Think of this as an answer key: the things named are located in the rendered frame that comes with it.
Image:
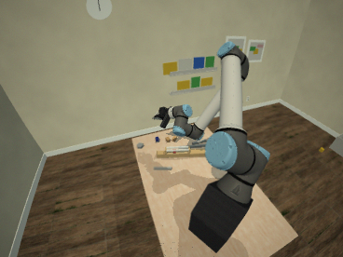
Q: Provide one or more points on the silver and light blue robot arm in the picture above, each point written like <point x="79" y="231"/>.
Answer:
<point x="228" y="148"/>

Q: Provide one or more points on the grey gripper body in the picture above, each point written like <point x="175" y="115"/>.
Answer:
<point x="162" y="111"/>

